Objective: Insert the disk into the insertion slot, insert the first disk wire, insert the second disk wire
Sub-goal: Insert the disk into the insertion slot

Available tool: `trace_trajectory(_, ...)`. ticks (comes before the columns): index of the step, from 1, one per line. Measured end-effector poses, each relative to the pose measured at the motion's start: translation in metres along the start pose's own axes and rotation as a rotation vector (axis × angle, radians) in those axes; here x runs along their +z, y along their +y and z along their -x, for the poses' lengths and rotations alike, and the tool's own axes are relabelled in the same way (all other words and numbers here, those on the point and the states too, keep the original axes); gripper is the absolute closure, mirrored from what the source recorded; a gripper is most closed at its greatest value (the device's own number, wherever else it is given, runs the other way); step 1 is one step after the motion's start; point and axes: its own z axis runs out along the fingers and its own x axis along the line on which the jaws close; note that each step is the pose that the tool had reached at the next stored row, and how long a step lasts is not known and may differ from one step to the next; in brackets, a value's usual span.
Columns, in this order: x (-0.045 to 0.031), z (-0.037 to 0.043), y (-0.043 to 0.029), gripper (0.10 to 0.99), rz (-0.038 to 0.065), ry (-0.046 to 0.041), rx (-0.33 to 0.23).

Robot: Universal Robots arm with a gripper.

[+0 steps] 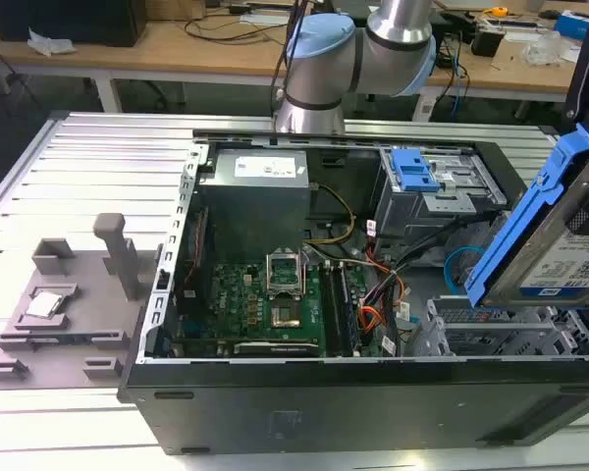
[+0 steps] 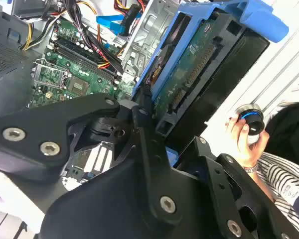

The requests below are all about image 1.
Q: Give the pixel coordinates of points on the black box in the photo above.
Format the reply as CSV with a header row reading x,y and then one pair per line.
x,y
64,19

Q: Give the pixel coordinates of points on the blue cardboard box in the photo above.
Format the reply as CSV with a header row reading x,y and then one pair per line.
x,y
574,23

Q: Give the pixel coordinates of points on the clear plastic bag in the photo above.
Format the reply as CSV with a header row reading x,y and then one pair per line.
x,y
49,43

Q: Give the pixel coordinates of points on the black open PC case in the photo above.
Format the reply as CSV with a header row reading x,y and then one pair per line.
x,y
324,407

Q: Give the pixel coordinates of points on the metal disk bay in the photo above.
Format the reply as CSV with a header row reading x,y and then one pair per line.
x,y
496,333

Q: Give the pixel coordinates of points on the clear plastic packaging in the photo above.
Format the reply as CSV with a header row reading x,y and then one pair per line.
x,y
550,49

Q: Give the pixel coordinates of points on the blue plastic drive latch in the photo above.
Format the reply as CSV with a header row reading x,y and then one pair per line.
x,y
412,169

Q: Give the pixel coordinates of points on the black RAM stick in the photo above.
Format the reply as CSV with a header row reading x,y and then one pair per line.
x,y
349,309

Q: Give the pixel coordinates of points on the metal drive cage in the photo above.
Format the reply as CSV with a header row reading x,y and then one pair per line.
x,y
422,206

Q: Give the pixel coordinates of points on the wooden desk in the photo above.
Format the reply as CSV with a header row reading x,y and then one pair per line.
x,y
176,54

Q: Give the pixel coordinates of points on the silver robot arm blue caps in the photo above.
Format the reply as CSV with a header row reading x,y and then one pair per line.
x,y
324,64

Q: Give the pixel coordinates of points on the yellow tape measure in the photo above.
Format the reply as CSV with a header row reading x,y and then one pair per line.
x,y
499,12

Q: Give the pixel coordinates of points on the grey power supply unit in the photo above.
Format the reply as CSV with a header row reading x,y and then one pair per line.
x,y
255,196

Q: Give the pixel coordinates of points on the grey parts rack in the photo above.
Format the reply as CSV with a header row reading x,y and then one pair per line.
x,y
88,319

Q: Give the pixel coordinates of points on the green motherboard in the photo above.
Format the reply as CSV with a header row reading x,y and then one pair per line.
x,y
235,304

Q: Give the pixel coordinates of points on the hard disk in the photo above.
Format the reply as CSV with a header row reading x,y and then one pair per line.
x,y
545,245

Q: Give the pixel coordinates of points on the silver CPU chip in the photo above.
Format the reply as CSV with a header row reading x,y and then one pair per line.
x,y
43,303

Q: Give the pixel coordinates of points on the CPU socket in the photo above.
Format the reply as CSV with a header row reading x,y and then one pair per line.
x,y
284,315

